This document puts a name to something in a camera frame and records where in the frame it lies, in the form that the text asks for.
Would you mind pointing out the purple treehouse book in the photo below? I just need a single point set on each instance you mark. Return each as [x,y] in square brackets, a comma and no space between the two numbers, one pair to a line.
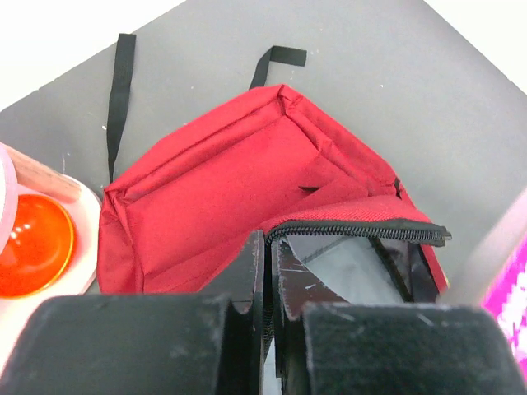
[506,302]

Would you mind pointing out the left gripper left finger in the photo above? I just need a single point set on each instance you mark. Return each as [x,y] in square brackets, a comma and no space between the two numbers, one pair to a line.
[209,342]

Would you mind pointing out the red backpack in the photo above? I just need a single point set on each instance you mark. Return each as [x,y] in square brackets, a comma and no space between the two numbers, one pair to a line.
[268,160]

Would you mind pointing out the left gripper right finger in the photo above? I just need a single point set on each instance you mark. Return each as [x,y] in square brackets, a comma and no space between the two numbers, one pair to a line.
[324,345]

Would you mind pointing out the pink three-tier wooden shelf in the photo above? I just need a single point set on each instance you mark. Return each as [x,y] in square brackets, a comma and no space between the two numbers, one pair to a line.
[21,174]

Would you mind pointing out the orange bowl lower shelf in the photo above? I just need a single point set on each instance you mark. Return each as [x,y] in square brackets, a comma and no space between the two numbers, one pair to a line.
[39,248]

